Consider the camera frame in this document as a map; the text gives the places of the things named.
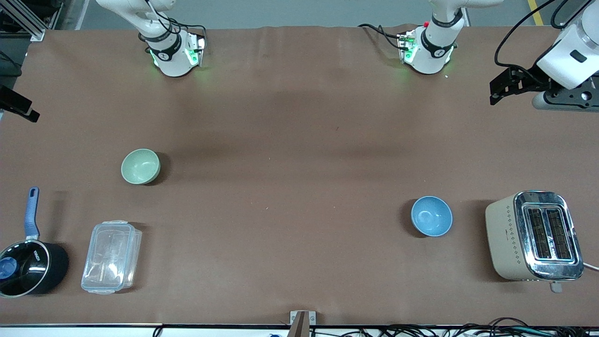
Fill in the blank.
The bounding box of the black saucepan with blue handle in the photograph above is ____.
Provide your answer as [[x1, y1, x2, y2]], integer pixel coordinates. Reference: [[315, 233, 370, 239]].
[[0, 187, 70, 299]]

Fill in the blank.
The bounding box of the black equipment behind frame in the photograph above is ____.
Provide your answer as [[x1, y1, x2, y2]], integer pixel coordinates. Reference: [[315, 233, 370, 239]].
[[0, 0, 64, 33]]

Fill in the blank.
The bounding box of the black arm base cable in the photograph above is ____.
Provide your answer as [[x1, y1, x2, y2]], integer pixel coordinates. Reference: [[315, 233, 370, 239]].
[[358, 23, 408, 50]]

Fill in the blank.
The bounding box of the dark camera mount post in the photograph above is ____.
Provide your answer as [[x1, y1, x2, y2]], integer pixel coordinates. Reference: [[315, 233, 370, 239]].
[[290, 312, 309, 337]]

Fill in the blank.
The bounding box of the aluminium frame profile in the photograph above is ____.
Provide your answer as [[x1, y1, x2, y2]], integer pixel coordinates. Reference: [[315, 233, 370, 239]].
[[0, 0, 46, 42]]

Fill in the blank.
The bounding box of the brown table cover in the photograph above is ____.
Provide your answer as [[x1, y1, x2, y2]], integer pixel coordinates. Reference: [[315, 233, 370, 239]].
[[0, 24, 599, 327]]

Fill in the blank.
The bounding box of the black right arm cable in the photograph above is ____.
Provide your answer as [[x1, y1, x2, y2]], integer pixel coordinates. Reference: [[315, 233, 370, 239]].
[[143, 0, 207, 45]]

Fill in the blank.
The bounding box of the blue ceramic bowl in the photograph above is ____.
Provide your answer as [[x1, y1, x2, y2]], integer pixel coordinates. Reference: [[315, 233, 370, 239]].
[[411, 196, 453, 237]]

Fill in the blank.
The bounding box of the beige and chrome toaster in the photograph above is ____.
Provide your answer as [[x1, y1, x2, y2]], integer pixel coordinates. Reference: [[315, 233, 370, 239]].
[[485, 190, 585, 294]]

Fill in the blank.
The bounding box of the pale green ceramic bowl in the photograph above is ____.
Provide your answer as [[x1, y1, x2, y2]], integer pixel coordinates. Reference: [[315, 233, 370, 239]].
[[121, 148, 161, 185]]

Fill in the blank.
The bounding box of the clear plastic food container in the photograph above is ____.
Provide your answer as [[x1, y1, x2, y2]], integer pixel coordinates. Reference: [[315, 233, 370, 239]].
[[80, 220, 143, 295]]

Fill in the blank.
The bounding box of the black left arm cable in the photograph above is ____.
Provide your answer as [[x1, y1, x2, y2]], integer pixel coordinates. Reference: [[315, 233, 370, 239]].
[[494, 0, 599, 84]]

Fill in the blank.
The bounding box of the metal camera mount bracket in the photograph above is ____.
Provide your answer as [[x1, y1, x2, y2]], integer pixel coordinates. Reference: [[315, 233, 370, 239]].
[[290, 310, 317, 326]]

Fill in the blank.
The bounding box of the glass lid with blue knob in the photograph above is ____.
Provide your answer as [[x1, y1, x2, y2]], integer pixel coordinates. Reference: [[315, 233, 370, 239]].
[[0, 240, 51, 297]]

